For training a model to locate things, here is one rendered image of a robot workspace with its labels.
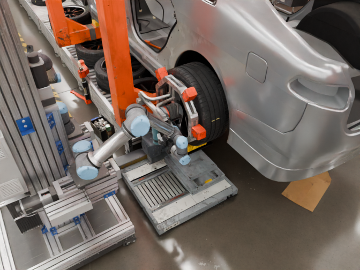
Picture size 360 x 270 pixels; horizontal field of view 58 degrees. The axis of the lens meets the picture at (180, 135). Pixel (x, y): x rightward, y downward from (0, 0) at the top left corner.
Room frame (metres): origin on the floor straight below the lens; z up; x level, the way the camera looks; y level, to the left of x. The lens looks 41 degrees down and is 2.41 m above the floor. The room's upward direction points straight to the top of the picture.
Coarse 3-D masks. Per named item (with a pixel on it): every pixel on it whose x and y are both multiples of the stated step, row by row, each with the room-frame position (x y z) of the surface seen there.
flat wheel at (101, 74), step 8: (96, 64) 3.50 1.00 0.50; (104, 64) 3.57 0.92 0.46; (136, 64) 3.56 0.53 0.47; (96, 72) 3.33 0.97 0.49; (104, 72) 3.31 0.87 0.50; (136, 72) 3.31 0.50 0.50; (144, 72) 3.34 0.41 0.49; (96, 80) 3.41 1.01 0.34; (104, 80) 3.23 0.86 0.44; (104, 88) 3.25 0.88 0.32
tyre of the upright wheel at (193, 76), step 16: (192, 64) 2.27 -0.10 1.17; (192, 80) 2.05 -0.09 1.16; (208, 80) 2.08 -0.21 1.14; (208, 96) 1.97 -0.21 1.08; (224, 96) 2.02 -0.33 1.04; (208, 112) 1.90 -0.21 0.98; (224, 112) 1.96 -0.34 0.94; (208, 128) 1.87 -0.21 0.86; (224, 128) 1.96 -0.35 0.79; (192, 144) 1.98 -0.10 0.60
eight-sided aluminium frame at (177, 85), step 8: (160, 80) 2.24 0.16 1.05; (168, 80) 2.13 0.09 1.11; (176, 80) 2.12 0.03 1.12; (160, 88) 2.29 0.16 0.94; (176, 88) 2.04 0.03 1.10; (184, 88) 2.01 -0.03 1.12; (184, 104) 1.94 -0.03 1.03; (192, 104) 1.94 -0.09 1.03; (192, 112) 1.91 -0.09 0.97; (192, 120) 1.86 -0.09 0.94; (192, 136) 1.87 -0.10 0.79
